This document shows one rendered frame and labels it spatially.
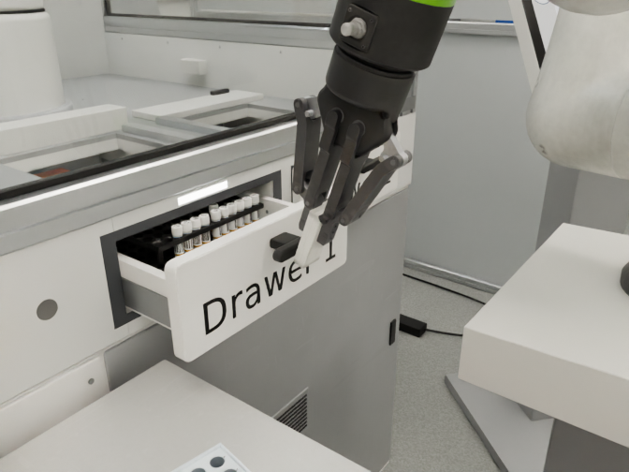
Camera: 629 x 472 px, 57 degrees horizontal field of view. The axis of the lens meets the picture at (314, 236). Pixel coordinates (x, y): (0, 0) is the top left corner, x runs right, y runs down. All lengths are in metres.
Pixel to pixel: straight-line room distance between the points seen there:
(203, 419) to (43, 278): 0.21
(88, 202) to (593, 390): 0.53
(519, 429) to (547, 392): 1.12
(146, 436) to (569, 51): 0.63
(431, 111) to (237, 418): 1.91
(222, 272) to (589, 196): 1.08
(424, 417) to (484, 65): 1.26
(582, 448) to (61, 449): 0.60
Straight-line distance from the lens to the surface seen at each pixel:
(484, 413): 1.81
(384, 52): 0.48
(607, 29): 0.77
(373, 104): 0.50
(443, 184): 2.43
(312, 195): 0.58
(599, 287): 0.78
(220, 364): 0.84
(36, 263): 0.61
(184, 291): 0.57
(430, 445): 1.72
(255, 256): 0.63
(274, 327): 0.91
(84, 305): 0.65
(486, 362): 0.66
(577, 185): 1.48
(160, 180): 0.67
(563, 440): 0.84
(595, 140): 0.74
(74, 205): 0.62
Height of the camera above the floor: 1.17
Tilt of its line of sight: 24 degrees down
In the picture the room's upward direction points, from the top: straight up
